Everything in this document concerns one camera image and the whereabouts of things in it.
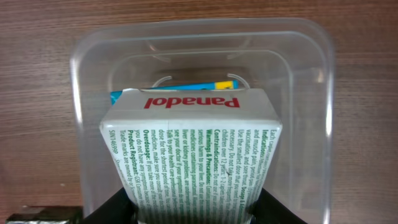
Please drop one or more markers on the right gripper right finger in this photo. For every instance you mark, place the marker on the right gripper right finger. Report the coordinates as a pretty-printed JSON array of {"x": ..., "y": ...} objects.
[{"x": 268, "y": 210}]

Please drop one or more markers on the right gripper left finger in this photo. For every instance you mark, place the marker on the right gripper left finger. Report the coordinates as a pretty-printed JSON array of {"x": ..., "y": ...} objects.
[{"x": 117, "y": 210}]

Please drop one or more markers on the blue medicine box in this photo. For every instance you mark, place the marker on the blue medicine box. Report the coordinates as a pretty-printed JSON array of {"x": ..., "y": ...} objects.
[{"x": 192, "y": 86}]

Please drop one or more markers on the white green Panadol box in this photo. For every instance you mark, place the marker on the white green Panadol box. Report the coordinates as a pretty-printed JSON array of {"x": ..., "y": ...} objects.
[{"x": 192, "y": 156}]

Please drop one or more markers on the clear plastic container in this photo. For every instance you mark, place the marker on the clear plastic container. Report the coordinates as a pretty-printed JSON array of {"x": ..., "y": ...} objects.
[{"x": 291, "y": 59}]

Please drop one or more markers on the dark green square box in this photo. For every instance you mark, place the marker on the dark green square box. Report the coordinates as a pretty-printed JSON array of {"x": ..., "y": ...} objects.
[{"x": 47, "y": 215}]

